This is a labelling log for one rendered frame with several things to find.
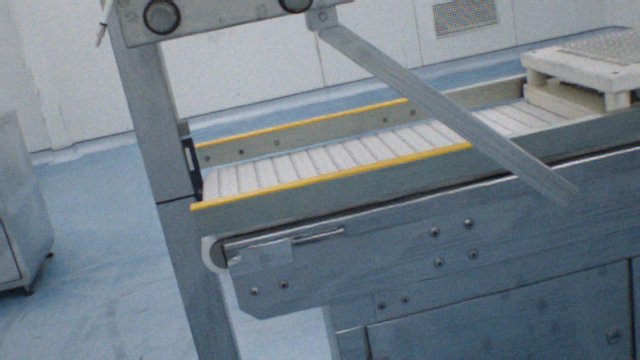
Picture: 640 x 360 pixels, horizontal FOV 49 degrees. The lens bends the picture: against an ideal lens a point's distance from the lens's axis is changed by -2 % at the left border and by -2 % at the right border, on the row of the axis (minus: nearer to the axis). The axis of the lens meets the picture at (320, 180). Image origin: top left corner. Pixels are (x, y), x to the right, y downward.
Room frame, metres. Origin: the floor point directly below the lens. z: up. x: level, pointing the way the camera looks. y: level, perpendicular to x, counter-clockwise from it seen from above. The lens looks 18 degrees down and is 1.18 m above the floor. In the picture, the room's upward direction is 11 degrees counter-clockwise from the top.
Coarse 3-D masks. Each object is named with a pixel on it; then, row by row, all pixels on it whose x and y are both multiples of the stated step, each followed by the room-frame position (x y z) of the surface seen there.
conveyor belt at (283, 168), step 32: (416, 128) 0.97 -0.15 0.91; (448, 128) 0.93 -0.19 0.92; (512, 128) 0.87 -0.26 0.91; (288, 160) 0.93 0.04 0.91; (320, 160) 0.90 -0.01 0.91; (352, 160) 0.87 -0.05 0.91; (384, 160) 0.85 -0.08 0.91; (544, 160) 0.74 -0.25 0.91; (224, 192) 0.85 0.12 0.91; (416, 192) 0.73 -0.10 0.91
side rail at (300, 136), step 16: (496, 80) 1.01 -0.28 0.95; (512, 80) 1.00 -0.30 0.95; (448, 96) 0.99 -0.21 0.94; (464, 96) 1.00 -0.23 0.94; (480, 96) 1.00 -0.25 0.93; (496, 96) 1.00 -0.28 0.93; (512, 96) 1.00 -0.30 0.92; (368, 112) 0.98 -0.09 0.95; (384, 112) 0.99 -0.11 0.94; (400, 112) 0.99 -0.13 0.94; (416, 112) 0.99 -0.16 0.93; (288, 128) 0.97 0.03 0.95; (304, 128) 0.98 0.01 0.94; (320, 128) 0.98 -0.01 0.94; (336, 128) 0.98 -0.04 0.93; (352, 128) 0.98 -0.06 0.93; (368, 128) 0.98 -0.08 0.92; (224, 144) 0.96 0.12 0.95; (240, 144) 0.97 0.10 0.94; (256, 144) 0.97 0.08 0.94; (272, 144) 0.97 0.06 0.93; (288, 144) 0.97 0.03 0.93; (304, 144) 0.97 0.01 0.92; (208, 160) 0.96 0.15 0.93; (224, 160) 0.96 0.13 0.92; (240, 160) 0.97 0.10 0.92
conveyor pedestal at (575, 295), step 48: (624, 240) 0.78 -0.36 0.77; (432, 288) 0.76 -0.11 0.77; (480, 288) 0.76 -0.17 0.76; (528, 288) 0.78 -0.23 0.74; (576, 288) 0.78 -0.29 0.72; (624, 288) 0.79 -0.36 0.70; (336, 336) 0.75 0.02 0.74; (384, 336) 0.76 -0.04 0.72; (432, 336) 0.77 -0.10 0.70; (480, 336) 0.77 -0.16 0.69; (528, 336) 0.78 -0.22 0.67; (576, 336) 0.78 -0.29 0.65; (624, 336) 0.79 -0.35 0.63
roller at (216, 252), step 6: (222, 240) 0.71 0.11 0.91; (216, 246) 0.70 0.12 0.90; (222, 246) 0.70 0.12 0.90; (210, 252) 0.71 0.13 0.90; (216, 252) 0.70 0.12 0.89; (222, 252) 0.70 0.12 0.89; (210, 258) 0.70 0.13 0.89; (216, 258) 0.70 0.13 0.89; (222, 258) 0.70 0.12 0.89; (216, 264) 0.70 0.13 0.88; (222, 264) 0.70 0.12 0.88
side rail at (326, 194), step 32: (544, 128) 0.73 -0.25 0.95; (576, 128) 0.73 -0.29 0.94; (608, 128) 0.73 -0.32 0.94; (416, 160) 0.71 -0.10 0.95; (448, 160) 0.72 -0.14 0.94; (480, 160) 0.72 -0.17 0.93; (288, 192) 0.70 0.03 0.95; (320, 192) 0.70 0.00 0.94; (352, 192) 0.71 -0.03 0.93; (384, 192) 0.71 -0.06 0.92; (224, 224) 0.69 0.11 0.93; (256, 224) 0.70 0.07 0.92
